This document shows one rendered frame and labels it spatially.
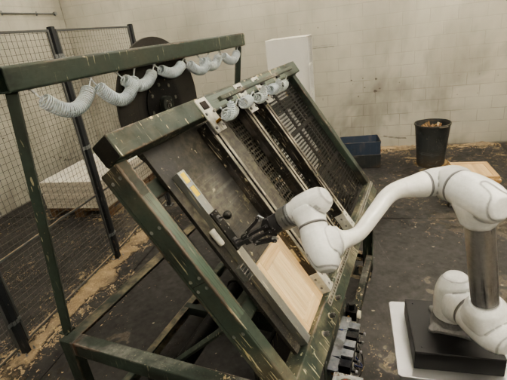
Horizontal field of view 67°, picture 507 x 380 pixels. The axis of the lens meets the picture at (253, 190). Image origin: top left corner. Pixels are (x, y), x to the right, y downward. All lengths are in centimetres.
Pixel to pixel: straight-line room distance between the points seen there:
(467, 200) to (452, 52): 581
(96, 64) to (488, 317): 200
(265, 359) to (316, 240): 57
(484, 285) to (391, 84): 565
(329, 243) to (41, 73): 133
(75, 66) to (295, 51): 403
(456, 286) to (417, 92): 550
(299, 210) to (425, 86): 597
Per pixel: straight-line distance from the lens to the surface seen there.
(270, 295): 175
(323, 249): 128
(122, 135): 151
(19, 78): 179
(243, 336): 161
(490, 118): 752
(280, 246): 198
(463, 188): 148
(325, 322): 202
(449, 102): 729
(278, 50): 566
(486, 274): 167
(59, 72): 191
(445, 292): 194
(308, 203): 132
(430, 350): 197
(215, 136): 193
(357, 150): 622
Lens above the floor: 222
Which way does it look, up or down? 23 degrees down
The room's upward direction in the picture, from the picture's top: 7 degrees counter-clockwise
